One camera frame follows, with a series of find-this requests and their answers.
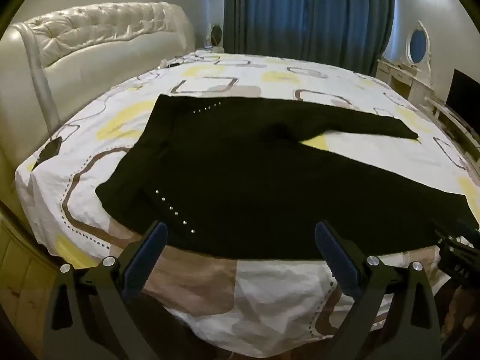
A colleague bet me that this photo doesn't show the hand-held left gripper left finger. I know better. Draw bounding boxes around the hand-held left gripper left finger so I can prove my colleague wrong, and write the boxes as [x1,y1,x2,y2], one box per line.
[43,220,168,360]

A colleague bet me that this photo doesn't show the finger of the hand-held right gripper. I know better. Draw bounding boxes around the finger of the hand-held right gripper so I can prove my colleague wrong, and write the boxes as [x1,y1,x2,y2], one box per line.
[431,220,480,243]

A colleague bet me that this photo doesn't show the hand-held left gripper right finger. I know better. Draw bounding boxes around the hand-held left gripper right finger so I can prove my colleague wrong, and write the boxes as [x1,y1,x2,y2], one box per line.
[314,220,441,360]

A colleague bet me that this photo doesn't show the black pants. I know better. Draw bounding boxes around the black pants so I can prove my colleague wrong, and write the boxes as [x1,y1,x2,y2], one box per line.
[95,94,480,261]

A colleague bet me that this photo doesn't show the patterned white bed sheet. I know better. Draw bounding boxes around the patterned white bed sheet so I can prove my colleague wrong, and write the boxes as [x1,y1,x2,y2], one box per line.
[15,50,480,359]

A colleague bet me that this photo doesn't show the black television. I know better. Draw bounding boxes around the black television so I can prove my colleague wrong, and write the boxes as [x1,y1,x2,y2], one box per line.
[445,68,480,129]

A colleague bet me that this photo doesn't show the dark phone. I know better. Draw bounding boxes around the dark phone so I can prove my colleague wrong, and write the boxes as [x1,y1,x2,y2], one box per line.
[32,139,62,171]

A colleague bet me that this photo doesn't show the white dressing table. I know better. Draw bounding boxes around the white dressing table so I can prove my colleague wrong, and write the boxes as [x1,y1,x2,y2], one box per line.
[376,58,436,103]

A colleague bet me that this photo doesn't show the oval white-framed mirror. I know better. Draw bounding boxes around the oval white-framed mirror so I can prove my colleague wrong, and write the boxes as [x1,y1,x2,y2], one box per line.
[406,20,432,74]

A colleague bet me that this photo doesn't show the cream tufted headboard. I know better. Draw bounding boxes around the cream tufted headboard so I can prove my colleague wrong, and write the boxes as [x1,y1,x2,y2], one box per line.
[0,2,196,218]

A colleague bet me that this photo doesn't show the small round fan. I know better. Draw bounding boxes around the small round fan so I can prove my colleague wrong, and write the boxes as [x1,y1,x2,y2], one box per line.
[205,23,225,52]

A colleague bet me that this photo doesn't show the blue curtain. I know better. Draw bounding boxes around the blue curtain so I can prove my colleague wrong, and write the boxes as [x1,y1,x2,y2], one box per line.
[224,0,313,56]
[307,0,397,73]

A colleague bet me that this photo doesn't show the black charging cable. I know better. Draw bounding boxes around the black charging cable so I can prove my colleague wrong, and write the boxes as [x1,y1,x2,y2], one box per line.
[159,54,190,70]

